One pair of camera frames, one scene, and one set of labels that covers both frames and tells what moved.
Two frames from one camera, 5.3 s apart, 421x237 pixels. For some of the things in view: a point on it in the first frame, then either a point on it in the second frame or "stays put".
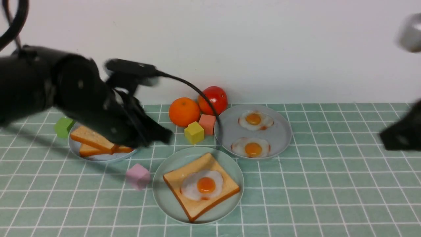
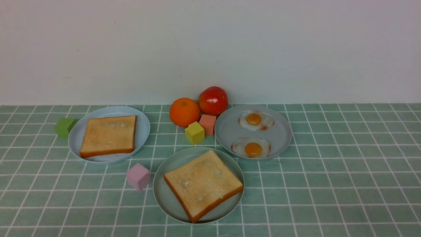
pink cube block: (138, 176) stays put
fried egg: (251, 147) stays put
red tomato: (218, 97) stays put
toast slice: (87, 135) -> (200, 185)
